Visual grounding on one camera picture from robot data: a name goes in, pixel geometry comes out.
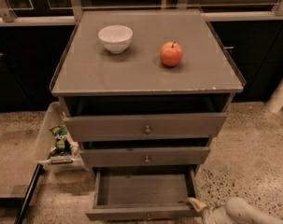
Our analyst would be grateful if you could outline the white ceramic bowl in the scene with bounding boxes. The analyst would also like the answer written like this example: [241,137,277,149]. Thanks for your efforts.
[98,25,134,54]

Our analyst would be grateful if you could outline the white pole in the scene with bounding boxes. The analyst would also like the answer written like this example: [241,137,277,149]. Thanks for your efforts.
[266,79,283,113]

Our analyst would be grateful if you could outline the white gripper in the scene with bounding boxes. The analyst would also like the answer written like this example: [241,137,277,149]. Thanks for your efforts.
[188,197,228,224]

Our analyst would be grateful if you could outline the grey drawer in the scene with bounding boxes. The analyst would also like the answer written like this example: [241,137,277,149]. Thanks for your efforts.
[87,165,199,221]
[64,113,227,142]
[80,147,210,167]

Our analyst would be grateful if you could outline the grey bottom drawer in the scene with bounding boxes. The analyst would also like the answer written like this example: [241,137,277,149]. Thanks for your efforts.
[87,165,199,221]

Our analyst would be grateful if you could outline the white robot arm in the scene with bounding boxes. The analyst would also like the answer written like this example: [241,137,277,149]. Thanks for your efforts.
[188,197,283,224]

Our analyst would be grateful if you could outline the clear plastic bin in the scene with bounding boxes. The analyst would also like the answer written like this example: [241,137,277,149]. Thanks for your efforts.
[34,102,84,172]

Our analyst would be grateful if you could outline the red apple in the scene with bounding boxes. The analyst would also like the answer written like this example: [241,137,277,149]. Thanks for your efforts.
[160,41,184,67]

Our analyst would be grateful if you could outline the grey middle drawer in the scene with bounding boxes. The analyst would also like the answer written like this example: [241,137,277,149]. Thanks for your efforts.
[80,147,210,167]

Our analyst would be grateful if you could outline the grey top drawer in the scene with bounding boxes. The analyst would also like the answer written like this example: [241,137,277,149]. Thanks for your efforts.
[64,113,227,142]

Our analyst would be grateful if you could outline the white metal railing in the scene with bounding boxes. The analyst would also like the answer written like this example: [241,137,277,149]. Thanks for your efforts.
[0,0,283,26]

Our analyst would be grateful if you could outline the grey drawer cabinet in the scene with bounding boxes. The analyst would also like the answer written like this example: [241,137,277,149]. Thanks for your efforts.
[49,8,247,187]

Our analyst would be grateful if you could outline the green snack bag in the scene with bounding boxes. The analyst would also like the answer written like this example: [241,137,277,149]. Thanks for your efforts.
[50,125,71,157]

